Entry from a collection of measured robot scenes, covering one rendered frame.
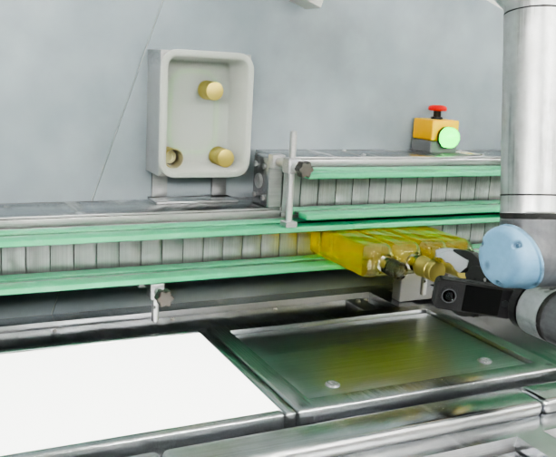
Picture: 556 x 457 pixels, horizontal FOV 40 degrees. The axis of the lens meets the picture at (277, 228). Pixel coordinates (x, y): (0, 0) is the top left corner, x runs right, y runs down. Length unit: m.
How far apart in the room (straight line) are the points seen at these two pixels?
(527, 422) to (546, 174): 0.38
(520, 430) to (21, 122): 0.94
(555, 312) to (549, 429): 0.17
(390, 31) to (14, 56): 0.76
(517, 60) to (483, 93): 0.86
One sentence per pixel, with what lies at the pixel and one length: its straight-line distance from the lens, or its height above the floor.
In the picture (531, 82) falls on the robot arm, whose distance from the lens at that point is 0.95.
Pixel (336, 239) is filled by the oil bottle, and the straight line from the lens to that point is 1.37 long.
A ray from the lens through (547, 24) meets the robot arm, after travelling 0.96.
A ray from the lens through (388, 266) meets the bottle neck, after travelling 1.26.
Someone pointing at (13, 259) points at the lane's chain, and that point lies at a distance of 1.29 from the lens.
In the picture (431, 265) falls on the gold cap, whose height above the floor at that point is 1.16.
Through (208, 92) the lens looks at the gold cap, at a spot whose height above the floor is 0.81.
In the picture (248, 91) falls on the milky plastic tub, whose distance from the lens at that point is 1.40.
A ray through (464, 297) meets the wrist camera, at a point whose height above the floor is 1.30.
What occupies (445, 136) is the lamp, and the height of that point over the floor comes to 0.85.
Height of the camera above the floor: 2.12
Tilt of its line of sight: 61 degrees down
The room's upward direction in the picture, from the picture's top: 116 degrees clockwise
